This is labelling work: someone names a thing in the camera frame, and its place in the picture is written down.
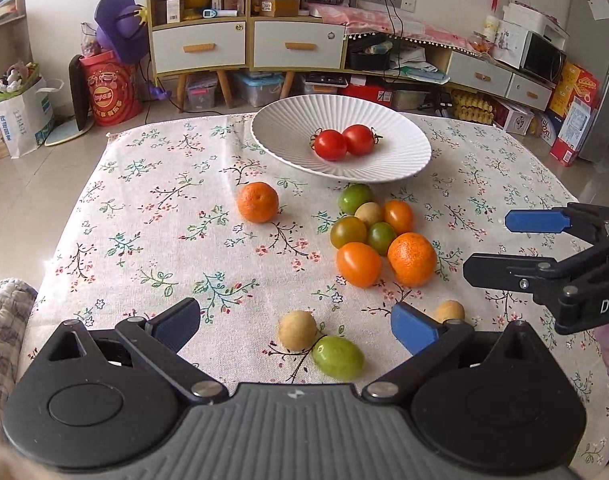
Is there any beige longan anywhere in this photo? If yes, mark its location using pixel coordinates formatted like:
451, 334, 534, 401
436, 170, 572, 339
355, 202, 384, 229
277, 311, 318, 352
434, 300, 466, 323

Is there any large orange mandarin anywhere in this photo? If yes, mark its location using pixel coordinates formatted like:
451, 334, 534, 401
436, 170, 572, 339
387, 232, 437, 287

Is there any green oval fruit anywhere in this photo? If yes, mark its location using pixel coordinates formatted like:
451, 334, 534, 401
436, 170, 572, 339
311, 336, 365, 382

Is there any orange tomato front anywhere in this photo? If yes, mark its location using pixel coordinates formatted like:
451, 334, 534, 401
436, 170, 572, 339
336, 242, 382, 288

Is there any orange tomato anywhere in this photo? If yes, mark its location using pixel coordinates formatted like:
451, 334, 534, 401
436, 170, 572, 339
336, 242, 382, 288
384, 200, 414, 235

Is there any small dark green tomato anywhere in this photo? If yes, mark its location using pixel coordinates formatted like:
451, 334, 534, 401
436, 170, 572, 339
367, 221, 398, 257

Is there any orange tomato back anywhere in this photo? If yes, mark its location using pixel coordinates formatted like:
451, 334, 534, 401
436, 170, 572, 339
384, 200, 414, 235

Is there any olive yellow-green tomato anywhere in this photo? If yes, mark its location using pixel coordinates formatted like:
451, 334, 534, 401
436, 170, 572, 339
329, 217, 367, 249

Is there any green round fruit back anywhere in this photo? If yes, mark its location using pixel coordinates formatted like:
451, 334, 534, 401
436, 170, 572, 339
338, 183, 373, 216

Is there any lone orange mandarin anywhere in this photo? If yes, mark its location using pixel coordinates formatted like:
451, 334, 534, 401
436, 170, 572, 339
236, 182, 280, 223

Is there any red tomato with stem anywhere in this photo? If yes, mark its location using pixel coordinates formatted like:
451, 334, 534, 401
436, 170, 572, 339
311, 129, 347, 162

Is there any floral tablecloth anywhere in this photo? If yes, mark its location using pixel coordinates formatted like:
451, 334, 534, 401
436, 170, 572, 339
20, 115, 609, 478

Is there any quilted cushion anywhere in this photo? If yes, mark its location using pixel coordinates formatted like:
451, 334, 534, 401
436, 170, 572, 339
0, 278, 38, 429

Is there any yellow egg carton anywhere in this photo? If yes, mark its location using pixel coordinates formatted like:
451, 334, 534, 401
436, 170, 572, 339
451, 89, 495, 125

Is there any white microwave oven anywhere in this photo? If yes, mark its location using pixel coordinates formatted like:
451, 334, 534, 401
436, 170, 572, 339
492, 21, 566, 84

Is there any low wooden tv bench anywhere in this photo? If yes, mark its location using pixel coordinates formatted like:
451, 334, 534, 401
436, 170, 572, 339
345, 30, 554, 110

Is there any red box under bench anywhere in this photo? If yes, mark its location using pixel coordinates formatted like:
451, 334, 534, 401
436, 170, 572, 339
341, 84, 393, 108

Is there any white ribbed plate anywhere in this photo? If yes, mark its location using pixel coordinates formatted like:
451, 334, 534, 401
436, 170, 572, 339
251, 94, 431, 183

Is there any red snack bucket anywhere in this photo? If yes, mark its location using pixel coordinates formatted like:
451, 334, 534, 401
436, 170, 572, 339
80, 50, 142, 127

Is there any clear storage bin blue lid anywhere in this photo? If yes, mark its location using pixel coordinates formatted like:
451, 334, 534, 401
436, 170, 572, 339
233, 70, 284, 107

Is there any white paper shopping bag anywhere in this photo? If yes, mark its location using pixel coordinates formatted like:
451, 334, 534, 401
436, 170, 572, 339
0, 77, 64, 159

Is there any pink cloth on bench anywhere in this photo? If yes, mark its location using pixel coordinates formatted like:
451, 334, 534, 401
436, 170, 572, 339
308, 3, 480, 56

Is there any purple plush toy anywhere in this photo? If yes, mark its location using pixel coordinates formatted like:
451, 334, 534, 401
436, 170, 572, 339
94, 0, 149, 65

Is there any wooden cabinet with drawers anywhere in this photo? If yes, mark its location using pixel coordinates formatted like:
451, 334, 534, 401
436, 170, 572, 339
146, 0, 347, 108

